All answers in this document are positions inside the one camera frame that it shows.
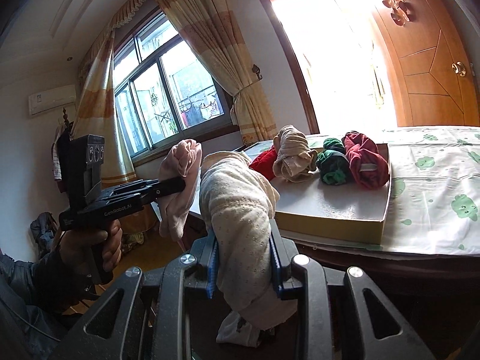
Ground pink underwear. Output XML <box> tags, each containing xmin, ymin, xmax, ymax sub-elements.
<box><xmin>157</xmin><ymin>139</ymin><xmax>203</xmax><ymax>242</ymax></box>

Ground cream dotted underwear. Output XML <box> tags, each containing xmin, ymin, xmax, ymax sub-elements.
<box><xmin>199</xmin><ymin>151</ymin><xmax>297</xmax><ymax>347</ymax></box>

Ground red underwear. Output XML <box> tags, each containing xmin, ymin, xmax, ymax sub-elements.
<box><xmin>249</xmin><ymin>146</ymin><xmax>278</xmax><ymax>181</ymax></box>

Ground beige underwear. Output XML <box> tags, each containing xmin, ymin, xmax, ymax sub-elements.
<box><xmin>272</xmin><ymin>124</ymin><xmax>317</xmax><ymax>183</ymax></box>

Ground green underwear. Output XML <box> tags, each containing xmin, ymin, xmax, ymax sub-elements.
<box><xmin>316</xmin><ymin>137</ymin><xmax>352</xmax><ymax>185</ymax></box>

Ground maroon underwear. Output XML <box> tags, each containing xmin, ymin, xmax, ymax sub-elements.
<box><xmin>342</xmin><ymin>131</ymin><xmax>390</xmax><ymax>190</ymax></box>

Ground person's left jacket forearm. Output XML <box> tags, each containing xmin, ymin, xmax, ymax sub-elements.
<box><xmin>1</xmin><ymin>251</ymin><xmax>93</xmax><ymax>359</ymax></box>

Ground person's left hand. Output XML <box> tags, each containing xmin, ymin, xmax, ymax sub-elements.
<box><xmin>59</xmin><ymin>219</ymin><xmax>123</xmax><ymax>275</ymax></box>

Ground clothes on coat rack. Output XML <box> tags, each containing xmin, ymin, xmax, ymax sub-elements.
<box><xmin>51</xmin><ymin>107</ymin><xmax>73</xmax><ymax>194</ymax></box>

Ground dark bag on floor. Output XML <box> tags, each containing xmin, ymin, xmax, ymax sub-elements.
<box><xmin>30</xmin><ymin>212</ymin><xmax>58</xmax><ymax>259</ymax></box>

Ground flat cardboard box lid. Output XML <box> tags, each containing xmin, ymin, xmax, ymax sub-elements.
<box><xmin>189</xmin><ymin>140</ymin><xmax>393</xmax><ymax>246</ymax></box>

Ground sliding glass window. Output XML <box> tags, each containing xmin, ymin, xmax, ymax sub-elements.
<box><xmin>113</xmin><ymin>10</ymin><xmax>238</xmax><ymax>164</ymax></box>

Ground striped beige curtain left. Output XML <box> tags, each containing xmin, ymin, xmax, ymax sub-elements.
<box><xmin>72</xmin><ymin>32</ymin><xmax>137</xmax><ymax>188</ymax></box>

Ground striped beige curtain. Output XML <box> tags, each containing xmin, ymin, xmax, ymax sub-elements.
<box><xmin>155</xmin><ymin>0</ymin><xmax>277</xmax><ymax>144</ymax></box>
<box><xmin>72</xmin><ymin>32</ymin><xmax>137</xmax><ymax>188</ymax></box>

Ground curtain tieback hook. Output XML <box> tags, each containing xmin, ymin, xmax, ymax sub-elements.
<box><xmin>251</xmin><ymin>64</ymin><xmax>263</xmax><ymax>80</ymax></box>

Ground green patterned table cover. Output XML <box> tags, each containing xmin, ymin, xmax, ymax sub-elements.
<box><xmin>239</xmin><ymin>125</ymin><xmax>480</xmax><ymax>258</ymax></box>

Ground striped beige curtain right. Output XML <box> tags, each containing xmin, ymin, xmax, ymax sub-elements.
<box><xmin>155</xmin><ymin>0</ymin><xmax>277</xmax><ymax>144</ymax></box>

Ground orange wooden door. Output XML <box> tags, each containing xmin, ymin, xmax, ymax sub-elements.
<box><xmin>368</xmin><ymin>0</ymin><xmax>479</xmax><ymax>127</ymax></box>

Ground brass door knob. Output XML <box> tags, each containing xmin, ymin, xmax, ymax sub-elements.
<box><xmin>451</xmin><ymin>61</ymin><xmax>467</xmax><ymax>77</ymax></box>

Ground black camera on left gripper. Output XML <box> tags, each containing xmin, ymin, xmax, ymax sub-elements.
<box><xmin>62</xmin><ymin>134</ymin><xmax>105</xmax><ymax>210</ymax></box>

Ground white wall air conditioner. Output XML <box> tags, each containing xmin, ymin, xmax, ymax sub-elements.
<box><xmin>28</xmin><ymin>85</ymin><xmax>77</xmax><ymax>116</ymax></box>

